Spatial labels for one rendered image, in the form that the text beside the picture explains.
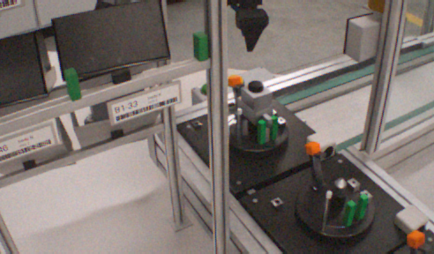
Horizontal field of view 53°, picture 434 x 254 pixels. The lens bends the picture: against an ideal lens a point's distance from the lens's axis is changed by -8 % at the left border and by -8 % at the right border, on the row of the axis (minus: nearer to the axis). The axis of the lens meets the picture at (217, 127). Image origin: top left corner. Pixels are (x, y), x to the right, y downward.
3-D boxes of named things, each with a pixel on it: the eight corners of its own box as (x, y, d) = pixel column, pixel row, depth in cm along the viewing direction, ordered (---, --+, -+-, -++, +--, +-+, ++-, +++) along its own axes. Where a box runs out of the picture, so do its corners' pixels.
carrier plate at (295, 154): (176, 132, 103) (175, 124, 101) (268, 100, 112) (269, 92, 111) (235, 200, 86) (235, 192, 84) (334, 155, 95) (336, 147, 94)
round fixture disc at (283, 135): (207, 130, 100) (207, 122, 99) (263, 109, 105) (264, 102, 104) (243, 168, 90) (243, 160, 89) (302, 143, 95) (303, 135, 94)
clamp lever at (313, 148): (310, 183, 82) (303, 144, 80) (318, 180, 83) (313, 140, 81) (323, 190, 79) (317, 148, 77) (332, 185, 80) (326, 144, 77)
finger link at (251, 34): (264, 19, 93) (234, 20, 93) (267, 26, 90) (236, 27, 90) (264, 50, 97) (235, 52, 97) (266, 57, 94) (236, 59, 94)
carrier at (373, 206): (239, 205, 85) (239, 153, 77) (340, 160, 94) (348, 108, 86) (321, 300, 68) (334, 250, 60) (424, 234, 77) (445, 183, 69)
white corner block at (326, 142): (304, 152, 96) (306, 136, 94) (321, 144, 98) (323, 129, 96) (318, 164, 93) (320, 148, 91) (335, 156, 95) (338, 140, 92)
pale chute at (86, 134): (83, 153, 92) (78, 132, 92) (146, 139, 95) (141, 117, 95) (72, 130, 65) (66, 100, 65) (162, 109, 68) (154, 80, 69)
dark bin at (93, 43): (65, 70, 78) (57, 28, 77) (138, 55, 82) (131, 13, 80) (62, 82, 52) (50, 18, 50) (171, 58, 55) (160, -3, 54)
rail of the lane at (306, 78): (149, 156, 110) (144, 118, 104) (406, 63, 145) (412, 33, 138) (159, 170, 106) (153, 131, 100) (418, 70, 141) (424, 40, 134)
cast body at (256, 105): (236, 109, 96) (236, 79, 92) (255, 103, 97) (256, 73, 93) (260, 131, 90) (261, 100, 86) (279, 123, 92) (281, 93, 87)
